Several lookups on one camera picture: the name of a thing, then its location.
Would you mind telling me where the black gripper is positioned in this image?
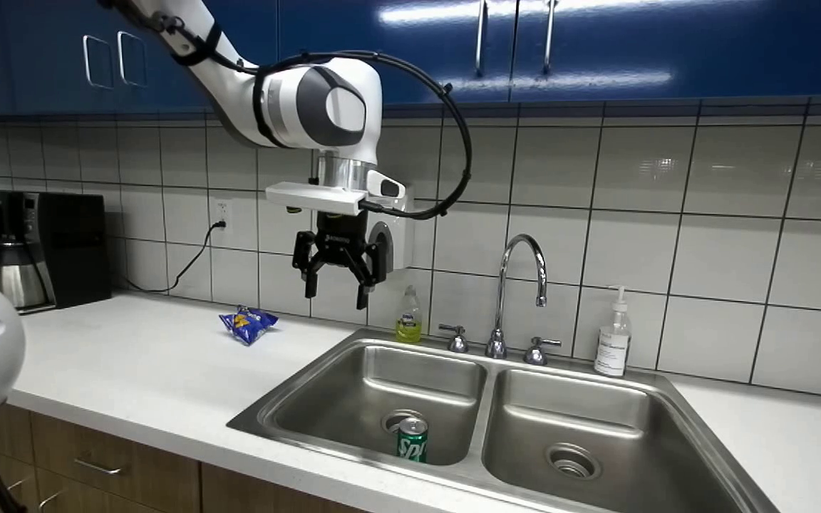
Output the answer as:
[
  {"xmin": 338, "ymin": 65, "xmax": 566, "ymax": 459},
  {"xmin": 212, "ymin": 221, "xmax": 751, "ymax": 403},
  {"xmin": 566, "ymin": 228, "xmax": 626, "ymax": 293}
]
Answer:
[{"xmin": 292, "ymin": 209, "xmax": 398, "ymax": 315}]

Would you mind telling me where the green soda can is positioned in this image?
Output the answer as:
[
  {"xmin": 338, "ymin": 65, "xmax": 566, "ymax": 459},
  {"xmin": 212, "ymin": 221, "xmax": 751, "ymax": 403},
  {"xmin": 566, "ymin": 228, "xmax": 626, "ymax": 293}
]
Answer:
[{"xmin": 392, "ymin": 414, "xmax": 432, "ymax": 469}]

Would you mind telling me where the metal sink drain strainer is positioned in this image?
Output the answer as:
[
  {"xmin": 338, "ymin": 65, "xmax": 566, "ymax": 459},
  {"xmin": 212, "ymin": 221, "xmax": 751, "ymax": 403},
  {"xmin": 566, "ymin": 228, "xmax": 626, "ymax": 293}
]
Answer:
[
  {"xmin": 546, "ymin": 441, "xmax": 603, "ymax": 484},
  {"xmin": 379, "ymin": 404, "xmax": 432, "ymax": 441}
]

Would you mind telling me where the stainless steel double sink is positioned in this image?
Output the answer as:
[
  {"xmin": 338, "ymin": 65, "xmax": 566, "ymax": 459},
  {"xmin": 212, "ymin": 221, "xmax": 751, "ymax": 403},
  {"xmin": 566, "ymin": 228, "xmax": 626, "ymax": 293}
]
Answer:
[{"xmin": 225, "ymin": 332, "xmax": 782, "ymax": 513}]

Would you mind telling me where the yellow-green dish soap bottle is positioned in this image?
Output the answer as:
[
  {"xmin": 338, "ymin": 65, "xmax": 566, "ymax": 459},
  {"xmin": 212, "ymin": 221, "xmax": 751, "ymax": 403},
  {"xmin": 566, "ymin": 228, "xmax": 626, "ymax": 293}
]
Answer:
[{"xmin": 395, "ymin": 283, "xmax": 432, "ymax": 346}]

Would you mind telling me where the blue chip bag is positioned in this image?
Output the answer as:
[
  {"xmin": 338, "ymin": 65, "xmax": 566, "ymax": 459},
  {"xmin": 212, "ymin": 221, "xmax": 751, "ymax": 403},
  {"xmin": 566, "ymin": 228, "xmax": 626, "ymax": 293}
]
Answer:
[{"xmin": 218, "ymin": 303, "xmax": 284, "ymax": 350}]

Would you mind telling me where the chrome gooseneck faucet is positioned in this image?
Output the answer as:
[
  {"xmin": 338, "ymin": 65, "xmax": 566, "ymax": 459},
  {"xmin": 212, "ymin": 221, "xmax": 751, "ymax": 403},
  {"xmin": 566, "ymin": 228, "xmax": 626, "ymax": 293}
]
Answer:
[{"xmin": 483, "ymin": 232, "xmax": 553, "ymax": 362}]

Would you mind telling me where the wooden lower cabinet door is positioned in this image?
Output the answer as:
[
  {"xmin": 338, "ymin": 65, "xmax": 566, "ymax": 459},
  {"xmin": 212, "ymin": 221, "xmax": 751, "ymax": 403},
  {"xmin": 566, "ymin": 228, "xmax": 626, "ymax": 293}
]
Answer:
[{"xmin": 201, "ymin": 463, "xmax": 368, "ymax": 513}]

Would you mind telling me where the blue upper cabinet door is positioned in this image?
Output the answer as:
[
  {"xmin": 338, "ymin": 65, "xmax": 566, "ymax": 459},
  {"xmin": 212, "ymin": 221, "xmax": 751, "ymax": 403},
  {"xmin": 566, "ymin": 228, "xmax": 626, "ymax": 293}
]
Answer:
[
  {"xmin": 113, "ymin": 0, "xmax": 274, "ymax": 119},
  {"xmin": 512, "ymin": 0, "xmax": 821, "ymax": 107},
  {"xmin": 0, "ymin": 0, "xmax": 118, "ymax": 119},
  {"xmin": 208, "ymin": 0, "xmax": 519, "ymax": 111}
]

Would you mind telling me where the black coffee maker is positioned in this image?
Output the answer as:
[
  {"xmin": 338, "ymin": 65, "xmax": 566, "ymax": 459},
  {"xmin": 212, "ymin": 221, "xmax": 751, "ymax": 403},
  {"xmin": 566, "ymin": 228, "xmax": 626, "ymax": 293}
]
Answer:
[{"xmin": 0, "ymin": 189, "xmax": 113, "ymax": 315}]

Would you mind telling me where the wooden cabinet drawer front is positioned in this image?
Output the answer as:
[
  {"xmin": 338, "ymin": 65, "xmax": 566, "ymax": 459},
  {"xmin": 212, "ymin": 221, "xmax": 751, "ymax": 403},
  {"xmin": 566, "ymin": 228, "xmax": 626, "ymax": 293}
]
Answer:
[{"xmin": 26, "ymin": 409, "xmax": 207, "ymax": 513}]

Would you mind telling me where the clear pump soap bottle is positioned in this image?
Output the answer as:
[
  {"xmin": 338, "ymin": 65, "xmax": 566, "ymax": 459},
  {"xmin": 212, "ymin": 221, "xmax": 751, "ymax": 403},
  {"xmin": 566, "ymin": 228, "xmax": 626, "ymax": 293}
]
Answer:
[{"xmin": 591, "ymin": 283, "xmax": 637, "ymax": 383}]

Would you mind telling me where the steel coffee carafe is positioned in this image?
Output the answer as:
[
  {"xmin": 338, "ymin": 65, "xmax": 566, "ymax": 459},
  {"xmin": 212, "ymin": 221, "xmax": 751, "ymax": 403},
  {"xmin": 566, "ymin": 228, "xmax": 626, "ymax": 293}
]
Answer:
[{"xmin": 0, "ymin": 238, "xmax": 56, "ymax": 315}]

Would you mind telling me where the white wall soap dispenser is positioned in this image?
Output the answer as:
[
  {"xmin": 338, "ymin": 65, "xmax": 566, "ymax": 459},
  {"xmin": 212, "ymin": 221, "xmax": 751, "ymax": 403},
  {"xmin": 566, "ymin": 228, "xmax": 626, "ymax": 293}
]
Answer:
[{"xmin": 368, "ymin": 215, "xmax": 416, "ymax": 279}]

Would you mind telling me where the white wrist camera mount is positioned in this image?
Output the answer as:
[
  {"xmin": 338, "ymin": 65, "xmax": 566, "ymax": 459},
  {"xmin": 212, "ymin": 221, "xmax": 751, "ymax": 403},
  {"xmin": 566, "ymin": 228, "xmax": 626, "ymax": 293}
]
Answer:
[{"xmin": 264, "ymin": 168, "xmax": 410, "ymax": 221}]

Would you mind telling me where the chrome faucet handle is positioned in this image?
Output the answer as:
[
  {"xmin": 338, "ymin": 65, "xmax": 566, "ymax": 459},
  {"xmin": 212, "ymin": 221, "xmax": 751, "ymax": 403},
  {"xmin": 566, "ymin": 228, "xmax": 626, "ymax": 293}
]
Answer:
[
  {"xmin": 436, "ymin": 323, "xmax": 473, "ymax": 356},
  {"xmin": 523, "ymin": 333, "xmax": 566, "ymax": 367}
]

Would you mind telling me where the white wall outlet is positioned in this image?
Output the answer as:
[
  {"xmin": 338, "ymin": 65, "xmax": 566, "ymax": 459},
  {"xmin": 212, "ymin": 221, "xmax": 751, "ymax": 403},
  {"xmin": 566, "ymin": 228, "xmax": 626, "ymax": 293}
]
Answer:
[{"xmin": 207, "ymin": 191, "xmax": 235, "ymax": 232}]

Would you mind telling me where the black power cord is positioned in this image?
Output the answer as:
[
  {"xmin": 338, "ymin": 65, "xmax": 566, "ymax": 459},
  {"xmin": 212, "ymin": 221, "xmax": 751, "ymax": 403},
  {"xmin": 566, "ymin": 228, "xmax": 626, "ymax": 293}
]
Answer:
[{"xmin": 108, "ymin": 221, "xmax": 228, "ymax": 300}]

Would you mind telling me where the silver cabinet door handle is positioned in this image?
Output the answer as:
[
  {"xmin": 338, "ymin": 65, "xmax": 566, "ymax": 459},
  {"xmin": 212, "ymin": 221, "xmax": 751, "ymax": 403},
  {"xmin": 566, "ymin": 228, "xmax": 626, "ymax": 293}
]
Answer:
[
  {"xmin": 470, "ymin": 0, "xmax": 492, "ymax": 81},
  {"xmin": 81, "ymin": 32, "xmax": 118, "ymax": 91},
  {"xmin": 539, "ymin": 0, "xmax": 563, "ymax": 81},
  {"xmin": 115, "ymin": 30, "xmax": 145, "ymax": 91}
]

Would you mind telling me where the silver drawer handle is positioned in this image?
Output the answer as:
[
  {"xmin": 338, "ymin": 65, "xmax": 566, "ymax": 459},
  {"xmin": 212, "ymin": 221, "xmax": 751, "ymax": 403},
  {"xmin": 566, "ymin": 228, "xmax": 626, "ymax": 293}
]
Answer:
[{"xmin": 71, "ymin": 453, "xmax": 131, "ymax": 483}]

